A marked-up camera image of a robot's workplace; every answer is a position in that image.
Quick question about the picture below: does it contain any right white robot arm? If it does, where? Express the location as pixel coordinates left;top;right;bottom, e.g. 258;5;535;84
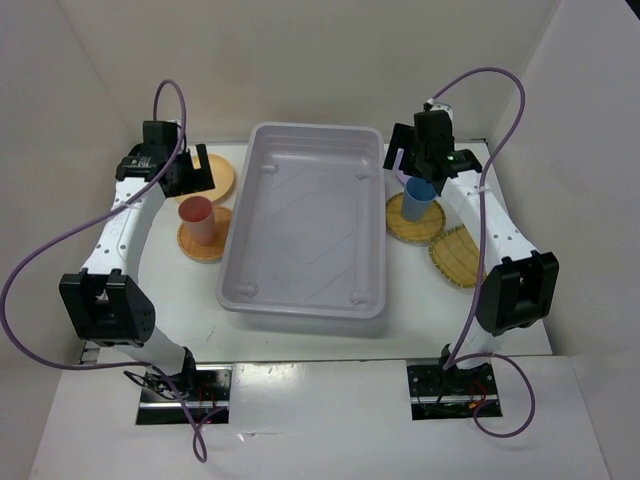
384;99;559;393

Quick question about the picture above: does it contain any pink plastic cup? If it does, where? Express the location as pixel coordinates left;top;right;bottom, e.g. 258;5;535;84
178;196;216;245

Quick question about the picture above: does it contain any rectangular bamboo tray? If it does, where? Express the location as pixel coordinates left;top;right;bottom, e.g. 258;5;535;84
429;225;479;289

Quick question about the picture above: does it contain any orange plastic plate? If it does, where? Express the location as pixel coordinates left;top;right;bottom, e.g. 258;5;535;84
196;153;235;204

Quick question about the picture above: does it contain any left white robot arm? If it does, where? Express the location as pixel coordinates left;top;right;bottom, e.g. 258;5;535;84
59;120;214;400

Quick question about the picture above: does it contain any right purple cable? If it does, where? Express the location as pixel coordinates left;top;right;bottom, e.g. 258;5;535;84
428;67;536;439

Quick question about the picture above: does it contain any round woven orange tray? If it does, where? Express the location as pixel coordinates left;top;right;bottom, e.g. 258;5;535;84
177;206;232;263

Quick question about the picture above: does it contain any blue plastic cup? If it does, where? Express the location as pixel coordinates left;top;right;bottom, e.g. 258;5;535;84
401;177;437;222

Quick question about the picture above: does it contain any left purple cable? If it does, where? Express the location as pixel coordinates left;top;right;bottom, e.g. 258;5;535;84
1;78;229;464

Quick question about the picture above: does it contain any round bamboo tray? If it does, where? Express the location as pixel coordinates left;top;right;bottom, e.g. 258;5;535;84
386;193;446;245

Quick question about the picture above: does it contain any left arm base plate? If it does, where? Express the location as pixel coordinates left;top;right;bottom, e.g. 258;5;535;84
126;363;233;426

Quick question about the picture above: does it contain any purple plastic plate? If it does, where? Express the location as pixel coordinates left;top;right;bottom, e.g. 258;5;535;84
392;148;411;185

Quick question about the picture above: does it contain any grey plastic bin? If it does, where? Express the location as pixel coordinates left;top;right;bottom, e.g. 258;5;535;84
216;122;386;320

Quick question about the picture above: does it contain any purple cable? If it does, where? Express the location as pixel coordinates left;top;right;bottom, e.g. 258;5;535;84
1;78;229;464
428;67;536;439

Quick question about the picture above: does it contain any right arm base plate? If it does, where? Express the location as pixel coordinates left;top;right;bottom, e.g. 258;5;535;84
406;358;502;421

